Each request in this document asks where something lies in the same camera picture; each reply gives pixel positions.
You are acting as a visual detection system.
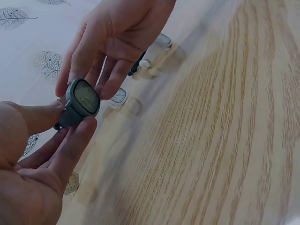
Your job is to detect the person's left hand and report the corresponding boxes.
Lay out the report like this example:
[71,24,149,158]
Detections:
[0,100,98,225]

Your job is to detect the person's right hand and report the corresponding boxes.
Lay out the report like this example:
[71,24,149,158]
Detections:
[55,0,178,101]

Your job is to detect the grey-green square wristwatch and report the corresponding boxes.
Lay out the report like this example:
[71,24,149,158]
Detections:
[53,77,101,131]

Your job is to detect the white wristwatch on stand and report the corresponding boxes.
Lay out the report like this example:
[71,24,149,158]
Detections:
[131,33,174,81]

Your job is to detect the white square-faced wristwatch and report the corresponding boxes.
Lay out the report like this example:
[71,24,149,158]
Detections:
[108,88,128,112]

